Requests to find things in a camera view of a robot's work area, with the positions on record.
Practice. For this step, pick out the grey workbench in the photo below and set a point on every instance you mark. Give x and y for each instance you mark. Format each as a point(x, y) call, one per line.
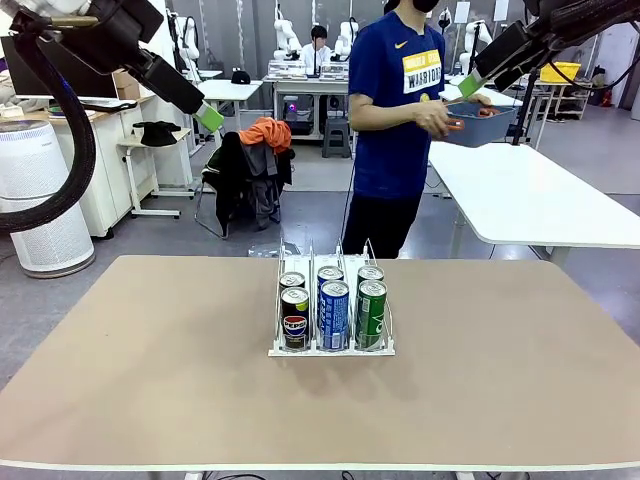
point(300, 85)

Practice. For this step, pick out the person's left hand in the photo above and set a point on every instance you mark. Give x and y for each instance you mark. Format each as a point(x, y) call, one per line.
point(483, 100)

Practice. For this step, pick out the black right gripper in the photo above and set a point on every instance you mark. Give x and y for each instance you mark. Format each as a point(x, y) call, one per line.
point(510, 52)

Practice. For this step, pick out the yellow plastic crate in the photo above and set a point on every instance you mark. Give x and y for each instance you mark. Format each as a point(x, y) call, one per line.
point(562, 74)

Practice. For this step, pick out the green beverage can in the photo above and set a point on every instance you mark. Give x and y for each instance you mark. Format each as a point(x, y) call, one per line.
point(370, 272)
point(370, 320)

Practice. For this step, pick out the black computer monitor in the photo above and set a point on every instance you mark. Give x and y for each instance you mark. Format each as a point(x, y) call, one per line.
point(95, 87)

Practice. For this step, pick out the black cloth hat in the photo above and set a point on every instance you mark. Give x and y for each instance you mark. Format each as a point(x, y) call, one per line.
point(157, 135)

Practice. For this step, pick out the white shelf table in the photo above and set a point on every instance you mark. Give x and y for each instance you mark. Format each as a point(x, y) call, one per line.
point(582, 87)

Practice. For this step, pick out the black jacket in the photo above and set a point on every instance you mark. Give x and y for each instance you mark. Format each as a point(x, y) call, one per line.
point(225, 200)

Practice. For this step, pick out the grey plastic stool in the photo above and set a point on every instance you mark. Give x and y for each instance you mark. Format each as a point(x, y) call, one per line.
point(337, 131)

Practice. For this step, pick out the small white side table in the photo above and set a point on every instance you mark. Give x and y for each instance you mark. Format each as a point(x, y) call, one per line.
point(131, 180)

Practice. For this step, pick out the black computer tower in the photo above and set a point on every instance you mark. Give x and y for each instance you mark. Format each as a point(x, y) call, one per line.
point(300, 120)

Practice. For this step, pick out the person's right hand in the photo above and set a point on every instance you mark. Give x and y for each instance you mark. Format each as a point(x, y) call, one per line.
point(432, 117)

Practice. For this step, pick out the black baseball cap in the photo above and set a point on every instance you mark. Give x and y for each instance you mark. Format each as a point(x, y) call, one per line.
point(241, 77)

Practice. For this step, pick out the blue beverage can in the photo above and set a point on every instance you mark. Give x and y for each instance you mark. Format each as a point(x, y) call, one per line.
point(330, 272)
point(334, 320)

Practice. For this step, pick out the seated person in white shirt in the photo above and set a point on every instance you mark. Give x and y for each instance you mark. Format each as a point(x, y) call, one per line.
point(315, 55)

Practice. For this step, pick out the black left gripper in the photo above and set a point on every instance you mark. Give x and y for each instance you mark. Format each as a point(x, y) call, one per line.
point(170, 82)

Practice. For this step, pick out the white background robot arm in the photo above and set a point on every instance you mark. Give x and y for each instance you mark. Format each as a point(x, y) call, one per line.
point(285, 37)
point(470, 45)
point(345, 40)
point(189, 45)

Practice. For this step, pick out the blue plastic basket orange trim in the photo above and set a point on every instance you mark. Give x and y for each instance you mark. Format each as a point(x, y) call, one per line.
point(485, 130)

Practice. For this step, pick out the person in blue Warriors shirt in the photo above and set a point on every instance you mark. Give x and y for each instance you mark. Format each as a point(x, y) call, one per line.
point(390, 140)

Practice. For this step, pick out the black Pepsi can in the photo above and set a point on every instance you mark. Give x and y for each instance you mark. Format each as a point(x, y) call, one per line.
point(292, 279)
point(295, 325)

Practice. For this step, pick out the person's right forearm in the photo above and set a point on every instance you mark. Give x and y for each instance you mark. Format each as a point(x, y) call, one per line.
point(385, 114)

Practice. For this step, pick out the green flat object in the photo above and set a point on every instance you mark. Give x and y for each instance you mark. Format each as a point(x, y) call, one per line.
point(59, 110)

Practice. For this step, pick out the grey garment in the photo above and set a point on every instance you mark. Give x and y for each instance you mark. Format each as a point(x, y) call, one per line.
point(262, 170)

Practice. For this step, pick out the black face mask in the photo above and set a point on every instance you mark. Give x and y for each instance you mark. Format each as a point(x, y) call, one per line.
point(424, 5)

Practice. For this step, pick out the orange jacket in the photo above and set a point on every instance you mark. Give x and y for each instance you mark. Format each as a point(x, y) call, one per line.
point(265, 132)

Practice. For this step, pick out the brown cardboard box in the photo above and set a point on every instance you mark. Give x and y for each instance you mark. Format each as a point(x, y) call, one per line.
point(129, 93)
point(122, 79)

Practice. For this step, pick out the red fire extinguisher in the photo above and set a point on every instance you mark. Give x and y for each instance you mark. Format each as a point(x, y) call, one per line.
point(607, 97)

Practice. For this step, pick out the clear plastic bag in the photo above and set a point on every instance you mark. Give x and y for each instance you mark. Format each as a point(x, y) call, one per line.
point(260, 252)

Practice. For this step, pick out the large white rounded table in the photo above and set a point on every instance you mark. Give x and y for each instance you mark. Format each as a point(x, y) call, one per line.
point(525, 190)

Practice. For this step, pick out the black lamp on stand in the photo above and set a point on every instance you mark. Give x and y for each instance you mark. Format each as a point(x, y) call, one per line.
point(444, 21)

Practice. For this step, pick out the black tripod stand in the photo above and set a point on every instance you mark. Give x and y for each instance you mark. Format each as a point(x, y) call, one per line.
point(517, 137)

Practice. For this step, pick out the white cylindrical air purifier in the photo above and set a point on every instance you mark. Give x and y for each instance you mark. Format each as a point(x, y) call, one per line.
point(35, 150)

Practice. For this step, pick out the white desk with wooden top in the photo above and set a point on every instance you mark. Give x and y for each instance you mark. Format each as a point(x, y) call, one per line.
point(105, 175)

